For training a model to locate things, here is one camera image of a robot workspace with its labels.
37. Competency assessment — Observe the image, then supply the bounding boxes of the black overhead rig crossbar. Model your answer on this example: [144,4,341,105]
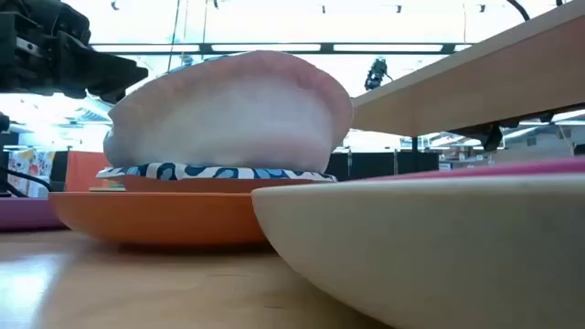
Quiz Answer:
[89,41,474,56]

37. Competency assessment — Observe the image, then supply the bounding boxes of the black hanging cable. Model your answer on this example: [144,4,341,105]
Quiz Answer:
[165,0,182,73]

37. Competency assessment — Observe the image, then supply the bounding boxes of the black ceiling-hung camera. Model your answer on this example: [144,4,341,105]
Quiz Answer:
[364,57,389,91]

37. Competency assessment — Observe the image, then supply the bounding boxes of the orange partition panel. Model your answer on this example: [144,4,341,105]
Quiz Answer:
[65,150,111,192]

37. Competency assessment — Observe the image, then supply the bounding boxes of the floral patterned fabric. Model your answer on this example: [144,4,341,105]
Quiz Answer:
[7,148,56,198]

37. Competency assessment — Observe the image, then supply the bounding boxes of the orange plastic plate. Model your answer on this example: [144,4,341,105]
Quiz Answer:
[48,191,271,244]

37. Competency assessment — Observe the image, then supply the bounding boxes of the purple plastic plate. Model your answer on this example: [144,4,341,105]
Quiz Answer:
[0,196,68,231]

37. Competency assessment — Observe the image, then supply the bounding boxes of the pink plastic plate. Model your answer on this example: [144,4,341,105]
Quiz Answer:
[351,157,585,183]

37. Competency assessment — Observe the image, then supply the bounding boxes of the wooden shelf black metal legs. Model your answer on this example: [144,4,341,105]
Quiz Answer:
[350,0,585,177]

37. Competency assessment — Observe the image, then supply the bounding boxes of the blue patterned paper plate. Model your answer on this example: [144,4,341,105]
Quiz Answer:
[95,162,338,184]
[102,49,355,174]

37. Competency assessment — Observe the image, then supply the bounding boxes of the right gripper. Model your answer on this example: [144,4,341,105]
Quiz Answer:
[450,119,520,152]

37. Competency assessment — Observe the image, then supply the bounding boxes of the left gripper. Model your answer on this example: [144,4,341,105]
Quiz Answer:
[0,0,149,104]

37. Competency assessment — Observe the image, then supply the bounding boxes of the black room partition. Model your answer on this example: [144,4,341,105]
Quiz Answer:
[326,150,440,182]

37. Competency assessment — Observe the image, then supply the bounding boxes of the black looped cable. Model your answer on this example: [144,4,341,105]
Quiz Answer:
[0,164,54,198]

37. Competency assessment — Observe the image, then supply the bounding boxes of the yellow hanging rope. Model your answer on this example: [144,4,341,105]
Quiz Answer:
[181,0,190,52]

